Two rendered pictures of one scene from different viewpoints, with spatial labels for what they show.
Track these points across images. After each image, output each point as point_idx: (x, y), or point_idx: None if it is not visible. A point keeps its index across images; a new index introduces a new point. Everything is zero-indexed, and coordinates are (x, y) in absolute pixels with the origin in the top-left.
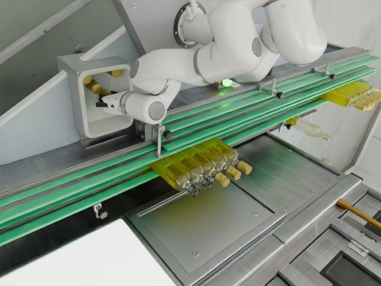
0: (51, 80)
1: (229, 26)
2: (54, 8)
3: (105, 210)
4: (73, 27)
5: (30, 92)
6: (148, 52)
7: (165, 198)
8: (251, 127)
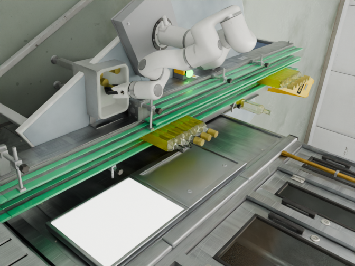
0: (72, 78)
1: (205, 35)
2: (34, 26)
3: (121, 168)
4: (49, 40)
5: (15, 99)
6: (137, 54)
7: (157, 162)
8: (210, 108)
